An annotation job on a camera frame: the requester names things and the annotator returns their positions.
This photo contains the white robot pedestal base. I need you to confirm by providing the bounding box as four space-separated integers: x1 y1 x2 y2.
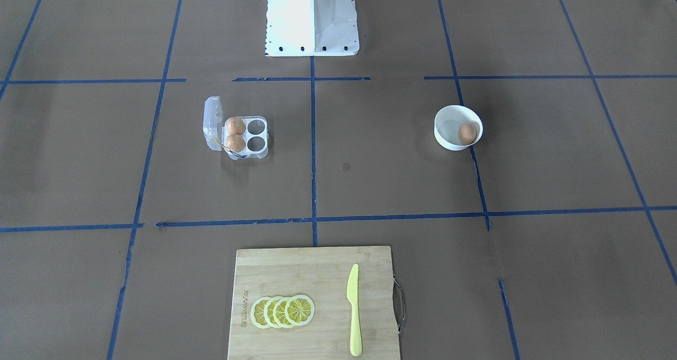
264 0 360 57

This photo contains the brown egg front in box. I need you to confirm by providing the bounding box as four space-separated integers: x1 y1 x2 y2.
224 134 246 153

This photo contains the brown egg in box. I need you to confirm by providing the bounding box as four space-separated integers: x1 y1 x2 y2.
225 117 246 135
224 134 246 153

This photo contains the yellow plastic knife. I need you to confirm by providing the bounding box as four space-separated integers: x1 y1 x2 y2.
346 263 363 357

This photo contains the white ceramic bowl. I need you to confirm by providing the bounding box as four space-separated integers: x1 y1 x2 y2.
433 105 483 151

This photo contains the bamboo cutting board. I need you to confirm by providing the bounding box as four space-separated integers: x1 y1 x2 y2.
227 245 401 359

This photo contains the brown egg from bowl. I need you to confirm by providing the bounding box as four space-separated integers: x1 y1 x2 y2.
459 122 478 146

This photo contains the lemon slice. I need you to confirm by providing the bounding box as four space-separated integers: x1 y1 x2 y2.
250 297 271 329
263 297 281 328
272 297 293 328
285 294 315 327

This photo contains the clear plastic egg box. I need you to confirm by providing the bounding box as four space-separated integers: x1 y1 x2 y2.
202 97 269 161

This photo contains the brown egg rear in box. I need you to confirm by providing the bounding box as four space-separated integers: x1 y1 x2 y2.
225 117 246 135

